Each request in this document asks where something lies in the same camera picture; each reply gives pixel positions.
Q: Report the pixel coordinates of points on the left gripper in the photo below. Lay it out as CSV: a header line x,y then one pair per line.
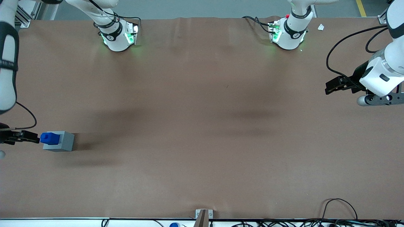
x,y
359,76

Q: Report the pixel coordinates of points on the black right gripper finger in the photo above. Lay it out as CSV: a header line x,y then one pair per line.
x,y
28,136
6,138

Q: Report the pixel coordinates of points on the blue plastic part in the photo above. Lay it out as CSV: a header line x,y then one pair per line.
x,y
49,138

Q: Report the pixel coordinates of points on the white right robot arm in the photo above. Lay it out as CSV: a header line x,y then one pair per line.
x,y
116,40

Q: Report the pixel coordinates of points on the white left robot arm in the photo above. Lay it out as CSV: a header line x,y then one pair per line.
x,y
290,34

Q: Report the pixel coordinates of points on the gray square base block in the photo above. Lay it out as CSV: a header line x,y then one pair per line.
x,y
67,142

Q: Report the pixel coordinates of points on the white paper scrap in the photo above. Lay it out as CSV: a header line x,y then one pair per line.
x,y
321,27

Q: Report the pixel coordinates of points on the brown table cover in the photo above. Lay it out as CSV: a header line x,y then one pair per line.
x,y
202,142

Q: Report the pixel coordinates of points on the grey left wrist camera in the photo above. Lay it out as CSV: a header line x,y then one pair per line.
x,y
375,100

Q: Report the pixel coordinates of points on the aluminium frame profile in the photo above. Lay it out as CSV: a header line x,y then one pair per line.
x,y
26,19

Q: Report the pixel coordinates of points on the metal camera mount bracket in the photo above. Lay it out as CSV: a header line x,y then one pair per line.
x,y
203,217

